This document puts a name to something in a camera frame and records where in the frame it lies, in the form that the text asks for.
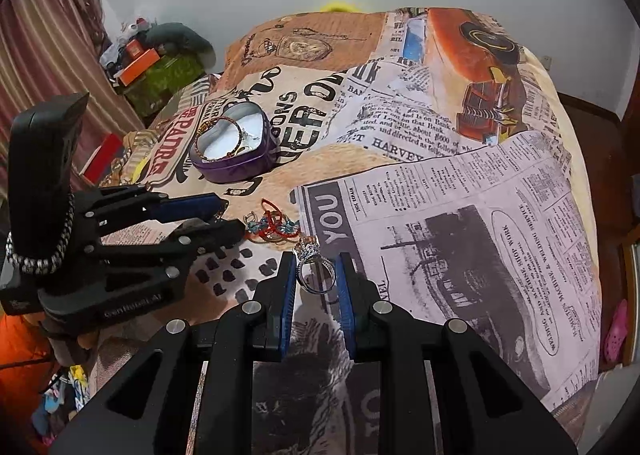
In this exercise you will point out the yellow round cushion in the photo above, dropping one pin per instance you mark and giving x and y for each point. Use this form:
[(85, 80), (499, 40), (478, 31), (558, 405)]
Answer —
[(339, 6)]

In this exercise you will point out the pink slipper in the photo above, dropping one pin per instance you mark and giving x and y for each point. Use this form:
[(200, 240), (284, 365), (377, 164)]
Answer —
[(614, 340)]

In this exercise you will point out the striped brown curtain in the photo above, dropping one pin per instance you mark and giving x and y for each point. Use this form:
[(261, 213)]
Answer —
[(50, 48)]

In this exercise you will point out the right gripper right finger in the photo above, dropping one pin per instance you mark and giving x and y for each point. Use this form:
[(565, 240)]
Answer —
[(442, 386)]

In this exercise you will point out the purple heart-shaped tin box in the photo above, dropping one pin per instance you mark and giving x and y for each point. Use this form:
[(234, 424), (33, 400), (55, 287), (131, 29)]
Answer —
[(235, 146)]

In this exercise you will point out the small red box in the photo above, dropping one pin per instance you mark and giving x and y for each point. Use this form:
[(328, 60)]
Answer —
[(134, 48)]

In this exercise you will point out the red and white box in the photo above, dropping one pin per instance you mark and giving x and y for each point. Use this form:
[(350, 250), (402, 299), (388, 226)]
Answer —
[(98, 165)]

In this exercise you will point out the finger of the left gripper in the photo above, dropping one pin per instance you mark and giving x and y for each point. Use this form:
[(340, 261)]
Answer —
[(108, 210), (148, 246)]

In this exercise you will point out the orange shoe box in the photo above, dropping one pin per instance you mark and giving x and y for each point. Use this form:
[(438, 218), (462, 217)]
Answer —
[(137, 67)]

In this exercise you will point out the green patterned cloth stand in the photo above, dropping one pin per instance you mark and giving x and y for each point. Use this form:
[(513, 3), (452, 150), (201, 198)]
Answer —
[(152, 90)]

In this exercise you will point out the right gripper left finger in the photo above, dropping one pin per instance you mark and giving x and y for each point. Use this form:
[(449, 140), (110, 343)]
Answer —
[(190, 387)]

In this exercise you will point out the newspaper print bed blanket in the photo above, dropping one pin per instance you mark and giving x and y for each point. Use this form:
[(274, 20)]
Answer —
[(434, 150)]

